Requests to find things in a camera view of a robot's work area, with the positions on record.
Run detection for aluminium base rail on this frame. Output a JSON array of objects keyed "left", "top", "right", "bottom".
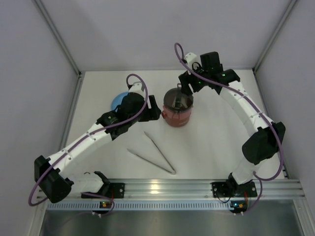
[{"left": 44, "top": 179, "right": 305, "bottom": 214}]

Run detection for dark red lunch container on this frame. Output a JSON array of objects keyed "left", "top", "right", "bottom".
[{"left": 167, "top": 120, "right": 188, "bottom": 127}]

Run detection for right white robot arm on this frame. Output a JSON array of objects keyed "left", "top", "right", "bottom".
[{"left": 178, "top": 52, "right": 285, "bottom": 197}]

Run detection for grey top lid with clasps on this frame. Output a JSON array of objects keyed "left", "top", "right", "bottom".
[{"left": 163, "top": 84, "right": 193, "bottom": 114}]

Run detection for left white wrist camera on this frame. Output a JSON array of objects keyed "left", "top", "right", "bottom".
[{"left": 128, "top": 82, "right": 145, "bottom": 98}]

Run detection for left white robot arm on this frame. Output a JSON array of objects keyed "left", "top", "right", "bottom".
[{"left": 34, "top": 92, "right": 161, "bottom": 203}]

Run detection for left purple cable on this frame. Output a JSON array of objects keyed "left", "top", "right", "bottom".
[{"left": 28, "top": 74, "right": 149, "bottom": 217}]

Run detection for pink lunch container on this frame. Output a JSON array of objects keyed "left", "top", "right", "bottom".
[{"left": 161, "top": 107, "right": 192, "bottom": 122}]

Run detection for metal tongs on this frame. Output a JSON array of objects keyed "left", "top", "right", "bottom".
[{"left": 127, "top": 131, "right": 177, "bottom": 175}]

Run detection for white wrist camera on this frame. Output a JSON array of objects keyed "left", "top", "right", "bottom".
[
  {"left": 184, "top": 53, "right": 201, "bottom": 74},
  {"left": 128, "top": 82, "right": 145, "bottom": 98}
]

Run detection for blue plate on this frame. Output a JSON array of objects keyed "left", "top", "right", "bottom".
[{"left": 110, "top": 91, "right": 128, "bottom": 111}]

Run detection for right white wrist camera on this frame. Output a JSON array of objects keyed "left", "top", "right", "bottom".
[{"left": 184, "top": 53, "right": 201, "bottom": 74}]

